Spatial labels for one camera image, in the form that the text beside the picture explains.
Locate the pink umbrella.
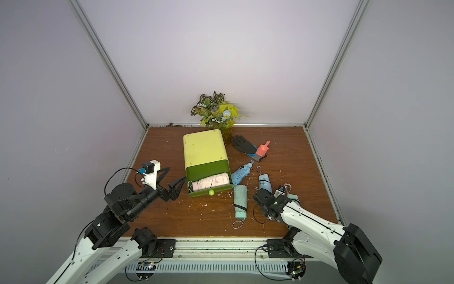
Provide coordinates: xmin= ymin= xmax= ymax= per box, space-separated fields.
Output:
xmin=274 ymin=183 xmax=292 ymax=198
xmin=188 ymin=173 xmax=230 ymax=192

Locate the red plastic scoop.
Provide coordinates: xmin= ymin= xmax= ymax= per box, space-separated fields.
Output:
xmin=256 ymin=141 xmax=270 ymax=157

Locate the mint green folded umbrella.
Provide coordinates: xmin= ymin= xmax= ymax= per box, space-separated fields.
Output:
xmin=232 ymin=185 xmax=248 ymax=230

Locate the circuit board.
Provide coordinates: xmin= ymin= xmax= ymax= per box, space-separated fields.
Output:
xmin=287 ymin=259 xmax=306 ymax=282
xmin=135 ymin=261 xmax=157 ymax=281

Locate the yellow-green drawer cabinet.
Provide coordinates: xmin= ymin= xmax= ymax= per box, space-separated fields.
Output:
xmin=183 ymin=130 xmax=231 ymax=181

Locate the left circuit board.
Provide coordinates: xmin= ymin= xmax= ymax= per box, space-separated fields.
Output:
xmin=135 ymin=261 xmax=157 ymax=281

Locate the light blue folded umbrella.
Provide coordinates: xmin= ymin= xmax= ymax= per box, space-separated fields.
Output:
xmin=231 ymin=160 xmax=254 ymax=186

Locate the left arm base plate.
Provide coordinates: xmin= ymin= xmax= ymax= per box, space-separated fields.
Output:
xmin=141 ymin=239 xmax=177 ymax=259

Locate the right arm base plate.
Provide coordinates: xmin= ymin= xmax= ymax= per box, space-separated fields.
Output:
xmin=266 ymin=239 xmax=310 ymax=259

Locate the artificial plant in vase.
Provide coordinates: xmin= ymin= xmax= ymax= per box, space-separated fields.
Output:
xmin=190 ymin=91 xmax=248 ymax=145

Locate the dark green top drawer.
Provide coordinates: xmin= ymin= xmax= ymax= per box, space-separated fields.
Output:
xmin=186 ymin=160 xmax=234 ymax=197

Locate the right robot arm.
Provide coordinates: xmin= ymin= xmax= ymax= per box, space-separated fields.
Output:
xmin=254 ymin=189 xmax=383 ymax=284

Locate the black work glove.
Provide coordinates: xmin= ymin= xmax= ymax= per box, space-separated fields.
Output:
xmin=231 ymin=135 xmax=267 ymax=162

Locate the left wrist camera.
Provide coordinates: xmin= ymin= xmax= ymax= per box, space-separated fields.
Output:
xmin=139 ymin=160 xmax=161 ymax=189

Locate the right circuit board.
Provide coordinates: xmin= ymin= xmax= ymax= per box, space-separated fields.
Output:
xmin=287 ymin=259 xmax=306 ymax=282

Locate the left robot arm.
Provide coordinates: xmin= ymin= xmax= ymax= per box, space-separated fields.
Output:
xmin=48 ymin=162 xmax=186 ymax=284

